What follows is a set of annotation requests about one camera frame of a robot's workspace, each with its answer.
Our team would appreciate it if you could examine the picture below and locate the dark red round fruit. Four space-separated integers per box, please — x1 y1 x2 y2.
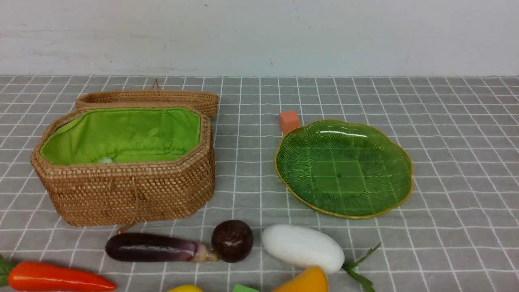
211 220 254 263

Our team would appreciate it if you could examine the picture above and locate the white toy radish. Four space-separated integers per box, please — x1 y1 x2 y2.
261 224 381 292

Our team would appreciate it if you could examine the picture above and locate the orange yellow toy mango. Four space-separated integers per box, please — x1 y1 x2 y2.
273 266 329 292

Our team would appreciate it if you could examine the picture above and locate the yellow toy lemon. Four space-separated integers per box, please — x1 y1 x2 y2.
167 284 203 292

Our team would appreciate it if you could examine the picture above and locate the purple toy eggplant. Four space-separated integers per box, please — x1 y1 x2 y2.
105 232 219 263

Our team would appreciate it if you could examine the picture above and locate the orange foam cube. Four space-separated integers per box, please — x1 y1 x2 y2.
279 110 301 135

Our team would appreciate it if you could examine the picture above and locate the woven rattan basket lid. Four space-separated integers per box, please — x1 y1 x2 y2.
75 78 218 118

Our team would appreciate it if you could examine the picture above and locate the green leaf-shaped glass plate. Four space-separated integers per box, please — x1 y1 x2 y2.
274 119 414 219

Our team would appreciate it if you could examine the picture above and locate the woven rattan basket green lining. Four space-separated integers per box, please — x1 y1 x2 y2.
30 104 216 235

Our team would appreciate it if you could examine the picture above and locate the green foam block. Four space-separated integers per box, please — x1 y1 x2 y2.
232 284 258 292

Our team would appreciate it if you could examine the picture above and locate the grey checked tablecloth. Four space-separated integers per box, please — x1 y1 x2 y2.
0 75 519 292

